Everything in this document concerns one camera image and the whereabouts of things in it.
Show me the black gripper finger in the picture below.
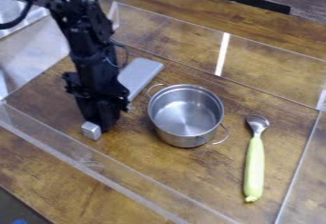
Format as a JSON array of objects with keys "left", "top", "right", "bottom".
[
  {"left": 75, "top": 97, "right": 98, "bottom": 122},
  {"left": 98, "top": 99, "right": 122, "bottom": 132}
]

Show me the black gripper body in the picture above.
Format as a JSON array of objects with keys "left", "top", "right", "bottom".
[{"left": 63, "top": 48, "right": 130, "bottom": 106}]

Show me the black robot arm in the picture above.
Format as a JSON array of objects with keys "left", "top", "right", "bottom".
[{"left": 0, "top": 0, "right": 130, "bottom": 132}]

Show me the silver metal pot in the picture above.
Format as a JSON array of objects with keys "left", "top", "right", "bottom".
[{"left": 147, "top": 84, "right": 230, "bottom": 149}]

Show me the black strip on table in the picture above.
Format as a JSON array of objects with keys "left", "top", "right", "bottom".
[{"left": 229, "top": 0, "right": 290, "bottom": 14}]

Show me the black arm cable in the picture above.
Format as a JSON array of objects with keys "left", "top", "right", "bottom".
[{"left": 0, "top": 0, "right": 129, "bottom": 70}]

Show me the clear acrylic enclosure wall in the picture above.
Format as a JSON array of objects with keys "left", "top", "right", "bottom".
[{"left": 0, "top": 3, "right": 326, "bottom": 224}]

